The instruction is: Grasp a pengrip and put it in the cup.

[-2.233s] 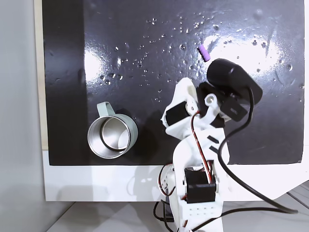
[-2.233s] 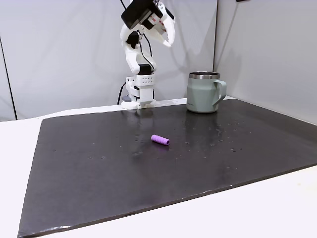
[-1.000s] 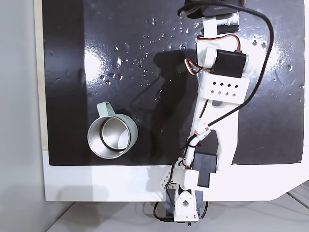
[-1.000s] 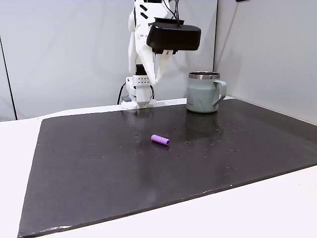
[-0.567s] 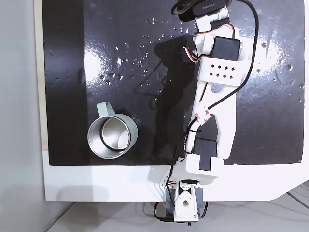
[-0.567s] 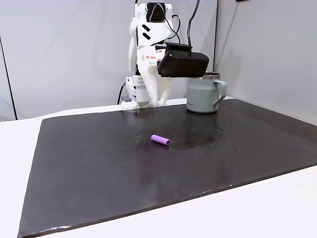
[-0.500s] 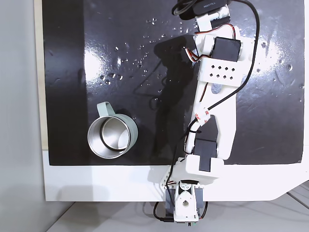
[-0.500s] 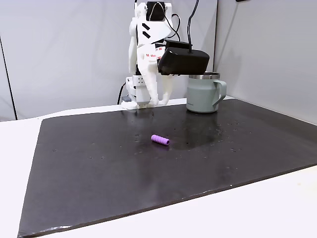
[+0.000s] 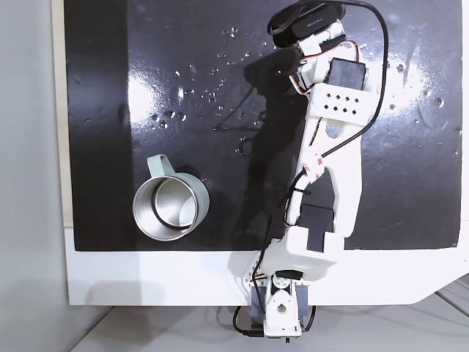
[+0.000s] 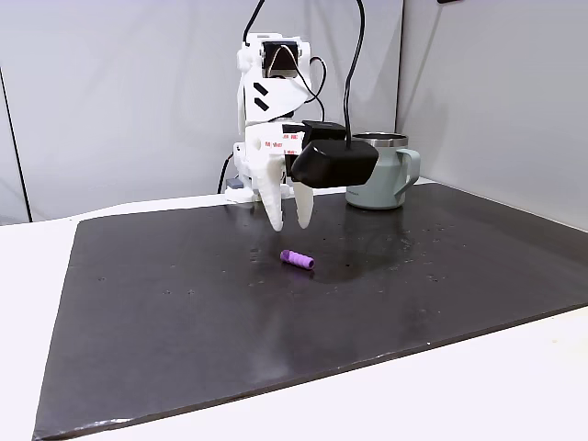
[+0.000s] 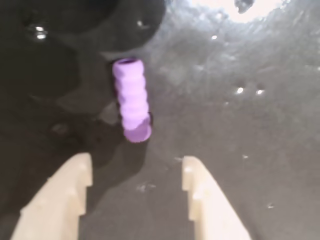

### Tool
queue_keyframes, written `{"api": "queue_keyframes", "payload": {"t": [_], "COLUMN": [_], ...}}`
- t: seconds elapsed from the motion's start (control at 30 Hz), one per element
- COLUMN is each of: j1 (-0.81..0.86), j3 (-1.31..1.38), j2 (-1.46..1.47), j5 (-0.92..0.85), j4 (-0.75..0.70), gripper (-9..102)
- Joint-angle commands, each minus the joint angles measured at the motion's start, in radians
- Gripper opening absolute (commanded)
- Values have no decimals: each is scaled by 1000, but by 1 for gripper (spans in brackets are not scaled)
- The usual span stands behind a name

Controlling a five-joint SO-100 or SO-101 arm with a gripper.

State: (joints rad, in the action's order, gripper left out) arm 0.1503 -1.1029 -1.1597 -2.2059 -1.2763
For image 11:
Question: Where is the black glossy mat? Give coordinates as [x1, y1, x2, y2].
[0, 0, 320, 240]

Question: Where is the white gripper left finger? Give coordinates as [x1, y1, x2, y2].
[9, 152, 94, 240]

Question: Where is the purple ribbed pen grip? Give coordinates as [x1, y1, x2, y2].
[111, 57, 153, 144]

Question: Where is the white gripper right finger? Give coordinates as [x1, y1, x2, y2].
[181, 155, 252, 240]

